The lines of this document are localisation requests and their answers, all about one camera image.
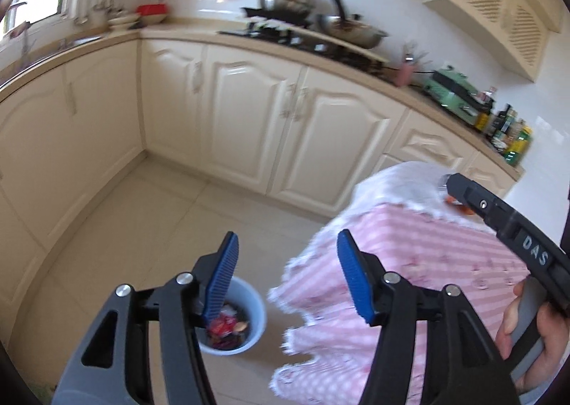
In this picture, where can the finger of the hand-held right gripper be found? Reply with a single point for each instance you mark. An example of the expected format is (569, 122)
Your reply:
(481, 202)

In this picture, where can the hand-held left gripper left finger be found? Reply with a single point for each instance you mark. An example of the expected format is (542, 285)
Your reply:
(220, 280)

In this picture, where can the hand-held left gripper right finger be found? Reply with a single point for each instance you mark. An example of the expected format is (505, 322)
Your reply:
(356, 276)

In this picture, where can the crushed orange soda can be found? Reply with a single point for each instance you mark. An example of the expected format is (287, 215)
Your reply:
(459, 205)

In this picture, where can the red soda can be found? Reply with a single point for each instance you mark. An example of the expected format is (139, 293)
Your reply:
(222, 325)

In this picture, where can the blue plastic bin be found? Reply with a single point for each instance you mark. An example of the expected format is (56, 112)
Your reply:
(254, 311)

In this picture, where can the large orange peel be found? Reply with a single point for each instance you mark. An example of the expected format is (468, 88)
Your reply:
(242, 325)

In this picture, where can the person's right hand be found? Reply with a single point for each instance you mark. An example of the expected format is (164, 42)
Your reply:
(556, 342)

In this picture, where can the green yellow bottle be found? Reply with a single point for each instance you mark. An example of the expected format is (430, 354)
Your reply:
(520, 144)

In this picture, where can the pink checked tablecloth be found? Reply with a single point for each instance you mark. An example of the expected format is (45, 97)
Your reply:
(423, 244)

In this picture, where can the group of dark condiment bottles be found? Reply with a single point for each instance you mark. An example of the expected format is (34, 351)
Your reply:
(503, 126)

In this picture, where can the large soy sauce bottle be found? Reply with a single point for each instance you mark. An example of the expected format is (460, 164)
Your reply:
(484, 113)

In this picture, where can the green electric cooker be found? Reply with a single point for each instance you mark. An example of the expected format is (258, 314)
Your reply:
(449, 93)

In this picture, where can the pink utensil holder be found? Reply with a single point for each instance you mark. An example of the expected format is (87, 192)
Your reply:
(405, 74)

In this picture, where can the bundle of chopsticks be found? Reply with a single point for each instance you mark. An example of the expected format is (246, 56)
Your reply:
(414, 55)

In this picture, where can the cream lattice door cabinet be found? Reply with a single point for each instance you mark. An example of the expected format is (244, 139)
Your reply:
(494, 0)

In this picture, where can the steel wok with lid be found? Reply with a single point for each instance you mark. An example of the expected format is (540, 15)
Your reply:
(352, 28)

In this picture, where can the black gas stove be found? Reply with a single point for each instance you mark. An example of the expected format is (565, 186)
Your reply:
(311, 42)

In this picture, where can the beige countertop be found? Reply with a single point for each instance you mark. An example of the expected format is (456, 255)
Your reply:
(191, 27)

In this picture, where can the red container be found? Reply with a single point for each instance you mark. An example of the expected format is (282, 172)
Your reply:
(152, 9)

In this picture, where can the steel faucet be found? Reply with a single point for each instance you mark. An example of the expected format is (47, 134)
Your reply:
(20, 26)

